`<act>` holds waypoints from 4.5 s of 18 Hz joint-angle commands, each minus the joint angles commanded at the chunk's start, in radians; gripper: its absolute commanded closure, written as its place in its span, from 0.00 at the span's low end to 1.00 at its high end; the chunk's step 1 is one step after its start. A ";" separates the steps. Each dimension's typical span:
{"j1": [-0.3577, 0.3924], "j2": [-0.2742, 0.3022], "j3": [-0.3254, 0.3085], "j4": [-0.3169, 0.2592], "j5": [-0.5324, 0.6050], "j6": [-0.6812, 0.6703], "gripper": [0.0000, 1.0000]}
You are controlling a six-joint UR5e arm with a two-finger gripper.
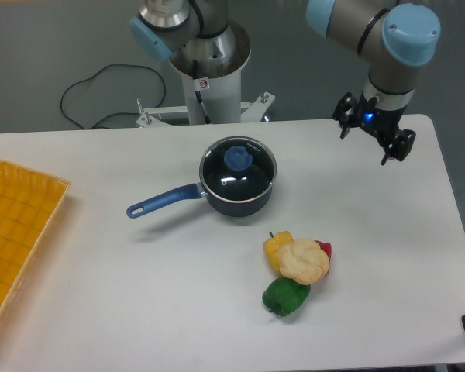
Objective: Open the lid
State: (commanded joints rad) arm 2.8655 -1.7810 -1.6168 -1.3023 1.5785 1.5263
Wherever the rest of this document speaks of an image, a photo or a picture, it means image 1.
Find beige cauliflower bread toy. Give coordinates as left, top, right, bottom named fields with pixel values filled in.
left=277, top=238, right=330, bottom=285

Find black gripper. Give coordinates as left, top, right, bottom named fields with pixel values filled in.
left=332, top=91, right=416, bottom=166

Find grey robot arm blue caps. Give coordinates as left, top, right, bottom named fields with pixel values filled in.
left=130, top=1, right=441, bottom=161

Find red bell pepper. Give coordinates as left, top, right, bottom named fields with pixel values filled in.
left=315, top=240, right=332, bottom=279

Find glass lid blue knob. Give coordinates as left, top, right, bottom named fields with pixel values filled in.
left=200, top=136, right=277, bottom=202

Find black floor cable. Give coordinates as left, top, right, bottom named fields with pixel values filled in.
left=59, top=63, right=167, bottom=130

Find dark blue saucepan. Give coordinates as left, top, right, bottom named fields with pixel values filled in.
left=126, top=135, right=278, bottom=219

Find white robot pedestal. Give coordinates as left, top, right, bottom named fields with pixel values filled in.
left=136, top=21, right=276, bottom=128

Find yellow woven basket tray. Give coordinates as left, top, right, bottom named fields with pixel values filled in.
left=0, top=159, right=71, bottom=318

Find yellow bell pepper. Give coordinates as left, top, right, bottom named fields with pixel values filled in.
left=263, top=231, right=294, bottom=275

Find green bell pepper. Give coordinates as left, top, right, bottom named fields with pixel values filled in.
left=262, top=277, right=311, bottom=317

